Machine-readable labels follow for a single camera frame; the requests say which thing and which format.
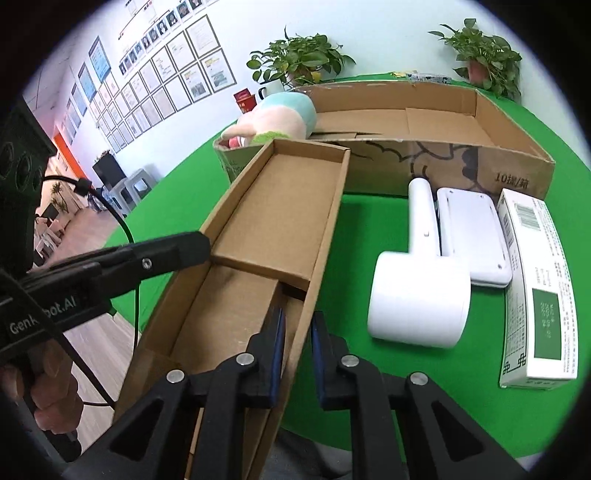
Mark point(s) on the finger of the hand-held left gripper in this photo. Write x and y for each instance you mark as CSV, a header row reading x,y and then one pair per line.
x,y
166,254

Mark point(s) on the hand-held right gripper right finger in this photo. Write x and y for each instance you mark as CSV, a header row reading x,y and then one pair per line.
x,y
316,360

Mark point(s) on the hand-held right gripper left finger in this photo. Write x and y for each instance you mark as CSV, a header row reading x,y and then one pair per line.
x,y
277,344

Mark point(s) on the white hair dryer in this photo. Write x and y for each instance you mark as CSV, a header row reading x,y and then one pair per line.
x,y
415,295

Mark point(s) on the long cardboard tray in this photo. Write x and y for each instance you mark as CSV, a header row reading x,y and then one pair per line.
x,y
286,203

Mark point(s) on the white rectangular device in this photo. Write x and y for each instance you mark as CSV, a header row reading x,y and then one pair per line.
x,y
473,235

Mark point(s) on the white and green carton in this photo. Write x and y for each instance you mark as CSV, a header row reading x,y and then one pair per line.
x,y
535,258

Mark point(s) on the large cardboard box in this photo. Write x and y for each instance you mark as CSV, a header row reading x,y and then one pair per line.
x,y
438,120

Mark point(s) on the person's left hand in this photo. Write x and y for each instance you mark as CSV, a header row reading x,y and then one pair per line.
x,y
55,378

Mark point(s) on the grey plastic stools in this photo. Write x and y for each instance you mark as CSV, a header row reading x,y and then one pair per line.
x,y
134,187

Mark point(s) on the black monitor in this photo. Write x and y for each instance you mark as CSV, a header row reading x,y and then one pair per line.
x,y
108,170

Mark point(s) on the red gift box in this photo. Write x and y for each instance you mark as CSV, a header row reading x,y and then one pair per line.
x,y
244,99

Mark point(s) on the pink and teal plush toy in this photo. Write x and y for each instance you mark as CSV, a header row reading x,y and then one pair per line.
x,y
281,115

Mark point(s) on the white mug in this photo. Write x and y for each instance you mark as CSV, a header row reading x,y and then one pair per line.
x,y
273,87

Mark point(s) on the row of portrait photos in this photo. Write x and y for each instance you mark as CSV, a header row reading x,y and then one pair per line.
x,y
157,25

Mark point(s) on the bushy potted plant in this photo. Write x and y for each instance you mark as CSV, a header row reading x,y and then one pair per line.
x,y
300,57

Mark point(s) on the yellow packet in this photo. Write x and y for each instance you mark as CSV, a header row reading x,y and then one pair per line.
x,y
402,74

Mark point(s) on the patterned packet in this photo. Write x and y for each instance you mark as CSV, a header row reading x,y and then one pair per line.
x,y
431,78

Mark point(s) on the potted plant in red pot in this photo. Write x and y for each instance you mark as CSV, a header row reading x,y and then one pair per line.
x,y
485,50

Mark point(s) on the blue wall poster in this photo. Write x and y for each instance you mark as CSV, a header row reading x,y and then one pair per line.
x,y
86,82
99,59

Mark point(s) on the wall of framed certificates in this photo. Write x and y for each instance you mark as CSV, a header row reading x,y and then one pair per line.
x,y
171,78

